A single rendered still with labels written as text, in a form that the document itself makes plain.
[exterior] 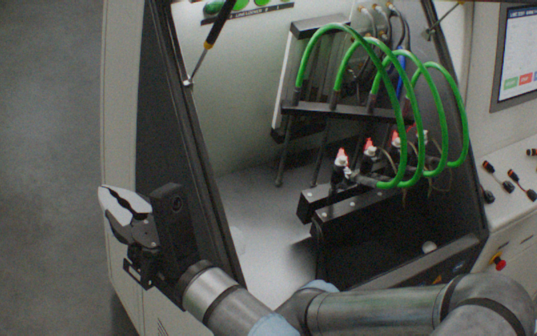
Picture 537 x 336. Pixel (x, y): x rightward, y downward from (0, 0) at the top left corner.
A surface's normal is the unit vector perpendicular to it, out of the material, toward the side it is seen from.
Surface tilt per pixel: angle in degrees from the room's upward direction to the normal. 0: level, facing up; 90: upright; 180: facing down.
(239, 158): 90
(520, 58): 76
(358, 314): 62
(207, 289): 19
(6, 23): 0
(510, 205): 0
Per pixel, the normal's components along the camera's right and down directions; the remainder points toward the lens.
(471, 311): -0.31, -0.88
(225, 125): 0.48, 0.67
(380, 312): -0.80, -0.28
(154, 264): 0.73, 0.55
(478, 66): 0.50, 0.48
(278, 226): 0.13, -0.69
